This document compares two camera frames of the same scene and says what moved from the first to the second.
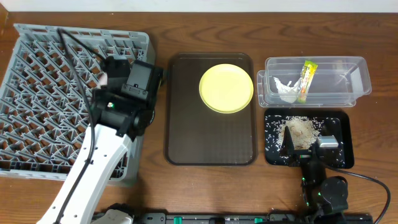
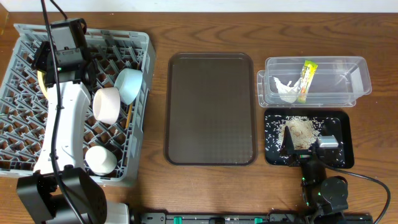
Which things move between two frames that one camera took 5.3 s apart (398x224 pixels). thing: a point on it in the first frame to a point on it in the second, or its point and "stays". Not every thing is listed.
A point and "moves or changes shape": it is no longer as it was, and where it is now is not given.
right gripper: x=304 y=156 stays
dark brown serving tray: x=194 y=134 stays
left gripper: x=137 y=90 to x=40 y=59
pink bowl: x=103 y=79 moves or changes shape
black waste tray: x=306 y=127 stays
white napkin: x=287 y=93 stays
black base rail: x=247 y=218 stays
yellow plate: x=226 y=88 to x=42 y=79
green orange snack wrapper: x=309 y=70 stays
